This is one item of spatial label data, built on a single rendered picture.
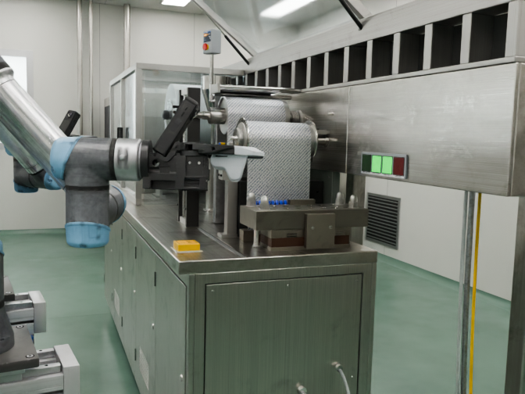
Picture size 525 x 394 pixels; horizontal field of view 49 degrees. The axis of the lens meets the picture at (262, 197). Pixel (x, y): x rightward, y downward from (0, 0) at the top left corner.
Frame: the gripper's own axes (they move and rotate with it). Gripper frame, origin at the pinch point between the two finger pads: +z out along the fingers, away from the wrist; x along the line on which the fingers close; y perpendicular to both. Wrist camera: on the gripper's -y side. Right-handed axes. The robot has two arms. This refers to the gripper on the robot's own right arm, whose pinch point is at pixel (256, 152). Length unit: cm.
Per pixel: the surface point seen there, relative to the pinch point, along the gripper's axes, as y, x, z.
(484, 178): 1, -31, 55
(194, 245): 22, -77, -16
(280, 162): -7, -96, 12
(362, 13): -56, -83, 37
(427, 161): -4, -51, 49
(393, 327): 85, -282, 106
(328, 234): 17, -81, 27
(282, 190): 3, -98, 13
